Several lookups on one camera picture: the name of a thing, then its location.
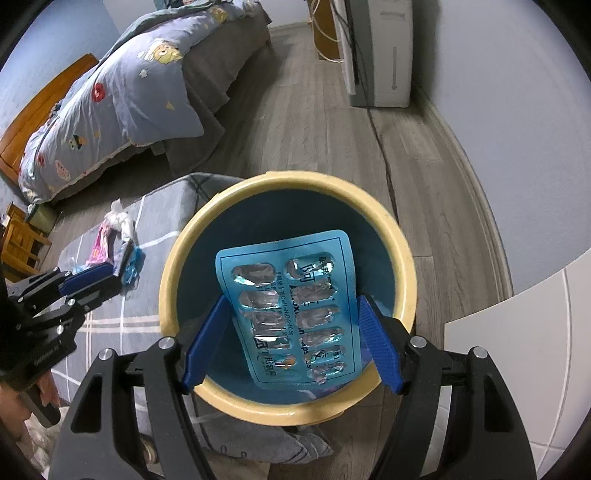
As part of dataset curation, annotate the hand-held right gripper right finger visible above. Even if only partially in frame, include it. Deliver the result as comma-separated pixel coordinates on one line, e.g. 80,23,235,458
356,294,539,480

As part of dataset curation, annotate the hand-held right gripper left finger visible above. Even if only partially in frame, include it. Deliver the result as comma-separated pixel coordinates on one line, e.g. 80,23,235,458
48,295,232,480

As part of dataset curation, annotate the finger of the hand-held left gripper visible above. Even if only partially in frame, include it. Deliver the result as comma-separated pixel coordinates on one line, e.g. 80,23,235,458
21,276,123,334
7,262,117,304

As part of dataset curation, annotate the pink wrapper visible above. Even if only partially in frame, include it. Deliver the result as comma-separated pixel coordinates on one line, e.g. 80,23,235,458
74,222,116,274

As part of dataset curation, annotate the blue wrapper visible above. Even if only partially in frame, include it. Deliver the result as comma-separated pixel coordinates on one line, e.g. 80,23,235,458
117,241,147,288

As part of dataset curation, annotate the teal blister pack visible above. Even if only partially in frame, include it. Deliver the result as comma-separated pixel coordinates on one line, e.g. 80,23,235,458
215,229,358,391

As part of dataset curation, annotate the teal bin with cream rim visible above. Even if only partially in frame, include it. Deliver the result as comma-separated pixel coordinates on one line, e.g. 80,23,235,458
158,171,417,426

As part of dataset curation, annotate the person's left hand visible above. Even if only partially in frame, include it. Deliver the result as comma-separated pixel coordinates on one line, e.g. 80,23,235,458
38,368,62,408

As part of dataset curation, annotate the white crumpled tissue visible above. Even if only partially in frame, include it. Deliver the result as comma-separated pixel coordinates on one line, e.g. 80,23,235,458
104,198,138,244

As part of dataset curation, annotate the wooden nightstand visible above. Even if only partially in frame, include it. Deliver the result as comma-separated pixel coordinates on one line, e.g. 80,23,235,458
0,202,54,283

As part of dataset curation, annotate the small green box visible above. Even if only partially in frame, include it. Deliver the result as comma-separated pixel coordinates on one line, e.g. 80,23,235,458
28,203,59,232

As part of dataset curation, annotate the white fluffy cloth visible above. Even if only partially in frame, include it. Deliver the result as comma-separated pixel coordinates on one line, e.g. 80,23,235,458
21,415,59,472

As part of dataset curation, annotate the white cabinet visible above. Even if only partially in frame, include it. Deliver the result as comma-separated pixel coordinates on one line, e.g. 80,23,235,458
443,265,591,480

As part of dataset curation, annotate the wooden headboard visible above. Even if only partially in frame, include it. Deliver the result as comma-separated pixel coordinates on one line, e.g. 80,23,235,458
0,53,100,186

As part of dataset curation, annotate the bed with blue duvet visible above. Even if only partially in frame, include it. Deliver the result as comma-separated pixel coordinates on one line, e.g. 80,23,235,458
18,0,273,206

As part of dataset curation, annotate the grey bed base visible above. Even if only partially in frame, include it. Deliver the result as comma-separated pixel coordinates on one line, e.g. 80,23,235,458
134,7,274,179

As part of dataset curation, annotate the white appliance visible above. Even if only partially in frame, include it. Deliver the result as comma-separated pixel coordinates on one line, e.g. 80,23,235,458
341,0,413,110

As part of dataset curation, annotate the wooden cabinet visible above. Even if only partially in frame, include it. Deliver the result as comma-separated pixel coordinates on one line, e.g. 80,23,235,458
307,0,348,62

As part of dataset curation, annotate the black floor cable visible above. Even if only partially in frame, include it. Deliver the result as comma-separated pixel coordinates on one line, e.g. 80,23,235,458
367,106,399,223

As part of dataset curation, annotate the white cable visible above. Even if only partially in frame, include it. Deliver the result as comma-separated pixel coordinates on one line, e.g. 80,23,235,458
308,0,348,64

